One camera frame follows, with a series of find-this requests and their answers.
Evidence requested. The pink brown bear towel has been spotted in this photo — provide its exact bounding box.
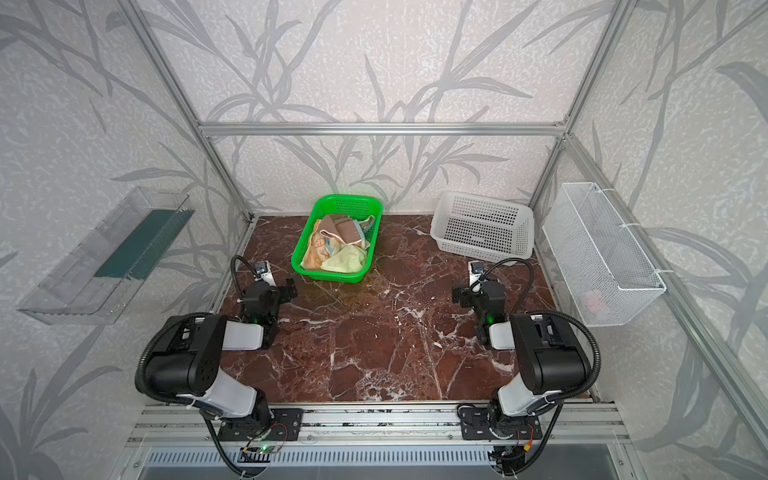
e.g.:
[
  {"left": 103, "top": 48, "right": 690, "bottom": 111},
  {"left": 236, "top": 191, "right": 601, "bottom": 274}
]
[{"left": 318, "top": 214, "right": 376, "bottom": 249}]

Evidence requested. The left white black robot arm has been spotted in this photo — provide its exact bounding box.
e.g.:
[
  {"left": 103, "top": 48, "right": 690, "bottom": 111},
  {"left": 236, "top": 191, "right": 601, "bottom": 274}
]
[{"left": 134, "top": 279, "right": 298, "bottom": 430}]

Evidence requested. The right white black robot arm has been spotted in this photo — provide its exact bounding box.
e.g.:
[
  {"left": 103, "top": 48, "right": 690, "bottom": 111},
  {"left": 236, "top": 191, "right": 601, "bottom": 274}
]
[{"left": 452, "top": 279, "right": 602, "bottom": 423}]

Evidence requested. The white plastic basket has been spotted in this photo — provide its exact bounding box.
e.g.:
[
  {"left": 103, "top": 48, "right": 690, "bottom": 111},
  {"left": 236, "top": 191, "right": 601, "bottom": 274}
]
[{"left": 430, "top": 192, "right": 535, "bottom": 263}]

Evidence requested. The peach patterned towel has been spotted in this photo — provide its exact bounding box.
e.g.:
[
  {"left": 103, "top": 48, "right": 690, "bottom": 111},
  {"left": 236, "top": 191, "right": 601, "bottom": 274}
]
[{"left": 301, "top": 232, "right": 339, "bottom": 271}]

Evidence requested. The yellow green towel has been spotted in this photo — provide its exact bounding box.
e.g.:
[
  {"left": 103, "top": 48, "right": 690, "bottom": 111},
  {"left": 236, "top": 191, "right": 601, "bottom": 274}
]
[{"left": 321, "top": 245, "right": 367, "bottom": 274}]

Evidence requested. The green plastic basket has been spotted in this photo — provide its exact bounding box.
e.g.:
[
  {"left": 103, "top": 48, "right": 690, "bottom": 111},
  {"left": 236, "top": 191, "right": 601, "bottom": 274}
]
[{"left": 291, "top": 194, "right": 383, "bottom": 284}]

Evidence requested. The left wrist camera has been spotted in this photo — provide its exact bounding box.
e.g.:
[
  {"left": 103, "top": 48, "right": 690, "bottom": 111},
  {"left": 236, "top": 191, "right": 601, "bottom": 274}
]
[{"left": 250, "top": 261, "right": 276, "bottom": 287}]

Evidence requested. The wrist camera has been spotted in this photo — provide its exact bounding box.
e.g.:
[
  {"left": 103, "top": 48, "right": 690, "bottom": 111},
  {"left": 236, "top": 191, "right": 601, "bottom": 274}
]
[
  {"left": 250, "top": 261, "right": 276, "bottom": 287},
  {"left": 468, "top": 260, "right": 486, "bottom": 286}
]

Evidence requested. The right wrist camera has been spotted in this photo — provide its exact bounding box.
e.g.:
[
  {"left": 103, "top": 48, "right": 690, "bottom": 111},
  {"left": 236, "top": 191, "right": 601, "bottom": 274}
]
[{"left": 468, "top": 260, "right": 486, "bottom": 286}]

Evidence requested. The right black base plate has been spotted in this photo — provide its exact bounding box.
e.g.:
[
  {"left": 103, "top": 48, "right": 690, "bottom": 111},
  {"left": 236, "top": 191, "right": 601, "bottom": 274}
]
[{"left": 456, "top": 404, "right": 543, "bottom": 442}]

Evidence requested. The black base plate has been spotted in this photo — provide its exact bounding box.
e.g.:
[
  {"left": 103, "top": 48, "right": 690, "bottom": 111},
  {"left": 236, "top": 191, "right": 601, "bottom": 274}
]
[
  {"left": 456, "top": 404, "right": 543, "bottom": 442},
  {"left": 217, "top": 408, "right": 304, "bottom": 442}
]

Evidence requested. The white wire mesh basket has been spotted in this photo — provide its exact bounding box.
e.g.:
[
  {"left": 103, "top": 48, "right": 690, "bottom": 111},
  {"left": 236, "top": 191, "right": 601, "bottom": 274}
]
[{"left": 543, "top": 182, "right": 667, "bottom": 327}]

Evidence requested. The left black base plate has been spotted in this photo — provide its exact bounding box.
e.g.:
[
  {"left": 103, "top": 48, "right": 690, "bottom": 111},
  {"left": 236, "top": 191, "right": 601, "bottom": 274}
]
[{"left": 217, "top": 408, "right": 304, "bottom": 442}]

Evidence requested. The aluminium front rail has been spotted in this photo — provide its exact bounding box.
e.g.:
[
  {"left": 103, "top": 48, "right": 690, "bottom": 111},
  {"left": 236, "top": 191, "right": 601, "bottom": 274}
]
[{"left": 126, "top": 401, "right": 630, "bottom": 447}]

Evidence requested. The clear plastic wall shelf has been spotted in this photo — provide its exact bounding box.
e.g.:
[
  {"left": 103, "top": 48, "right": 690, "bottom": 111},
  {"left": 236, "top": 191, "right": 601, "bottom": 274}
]
[{"left": 17, "top": 187, "right": 195, "bottom": 325}]

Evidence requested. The aluminium frame crossbar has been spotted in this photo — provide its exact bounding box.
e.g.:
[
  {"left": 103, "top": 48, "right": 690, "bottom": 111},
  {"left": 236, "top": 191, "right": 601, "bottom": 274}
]
[{"left": 198, "top": 122, "right": 565, "bottom": 137}]

